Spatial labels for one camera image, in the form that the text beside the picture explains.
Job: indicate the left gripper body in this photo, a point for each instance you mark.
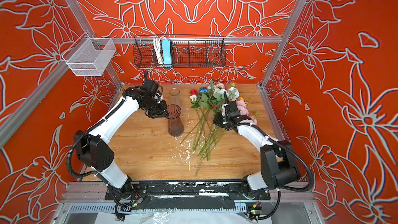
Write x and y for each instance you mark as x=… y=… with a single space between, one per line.
x=154 y=104

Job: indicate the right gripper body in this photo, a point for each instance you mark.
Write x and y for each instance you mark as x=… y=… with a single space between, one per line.
x=222 y=121

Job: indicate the dark ribbed glass vase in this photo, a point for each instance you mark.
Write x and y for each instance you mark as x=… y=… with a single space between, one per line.
x=175 y=127

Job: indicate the white rose stem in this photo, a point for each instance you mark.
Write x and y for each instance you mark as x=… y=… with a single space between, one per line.
x=195 y=133

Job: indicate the red rose stem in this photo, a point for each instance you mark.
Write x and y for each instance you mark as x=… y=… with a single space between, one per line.
x=193 y=92

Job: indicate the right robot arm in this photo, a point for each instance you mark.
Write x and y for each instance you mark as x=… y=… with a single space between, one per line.
x=279 y=164

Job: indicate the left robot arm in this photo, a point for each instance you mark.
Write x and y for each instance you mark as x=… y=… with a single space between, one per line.
x=91 y=153

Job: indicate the clear glass vase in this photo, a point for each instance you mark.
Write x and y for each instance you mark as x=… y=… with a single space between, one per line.
x=175 y=97

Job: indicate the blue rose stem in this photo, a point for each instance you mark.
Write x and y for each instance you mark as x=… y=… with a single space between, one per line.
x=203 y=90

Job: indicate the light blue power strip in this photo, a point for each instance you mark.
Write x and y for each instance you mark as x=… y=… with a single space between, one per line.
x=166 y=47

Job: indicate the small circuit board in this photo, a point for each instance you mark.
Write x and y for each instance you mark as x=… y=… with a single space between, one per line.
x=254 y=211

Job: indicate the black wire wall basket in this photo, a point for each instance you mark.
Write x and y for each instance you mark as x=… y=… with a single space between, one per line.
x=187 y=51

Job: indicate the clear acrylic wall bin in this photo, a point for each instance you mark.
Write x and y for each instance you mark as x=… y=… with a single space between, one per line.
x=89 y=56

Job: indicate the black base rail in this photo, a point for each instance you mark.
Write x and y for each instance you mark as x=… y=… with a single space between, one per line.
x=186 y=195

